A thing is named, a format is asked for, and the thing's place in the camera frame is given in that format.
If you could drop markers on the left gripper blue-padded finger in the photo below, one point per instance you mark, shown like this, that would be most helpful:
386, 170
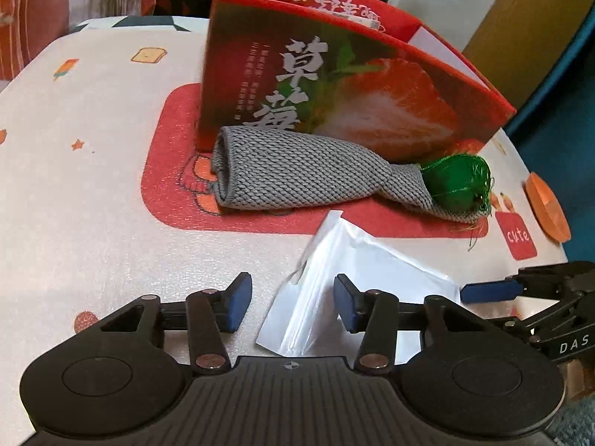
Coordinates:
488, 292

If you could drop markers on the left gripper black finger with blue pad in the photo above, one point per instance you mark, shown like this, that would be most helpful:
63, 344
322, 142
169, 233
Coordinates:
234, 302
351, 304

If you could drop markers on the clear white plastic bag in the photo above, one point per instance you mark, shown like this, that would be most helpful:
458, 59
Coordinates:
321, 309

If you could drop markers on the green shiny wrapped ball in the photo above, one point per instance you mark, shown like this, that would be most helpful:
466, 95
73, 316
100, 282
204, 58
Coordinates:
459, 183

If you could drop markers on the orange plastic dish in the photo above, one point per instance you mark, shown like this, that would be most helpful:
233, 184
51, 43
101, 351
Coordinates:
547, 209

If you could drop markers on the cartoon print white tablecloth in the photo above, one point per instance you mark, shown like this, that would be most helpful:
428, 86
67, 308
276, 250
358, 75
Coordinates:
98, 207

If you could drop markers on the red strawberry cardboard box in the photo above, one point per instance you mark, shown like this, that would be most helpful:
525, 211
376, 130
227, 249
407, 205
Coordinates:
388, 83

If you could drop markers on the wooden door frame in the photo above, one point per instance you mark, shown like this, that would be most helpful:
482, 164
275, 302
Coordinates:
519, 41

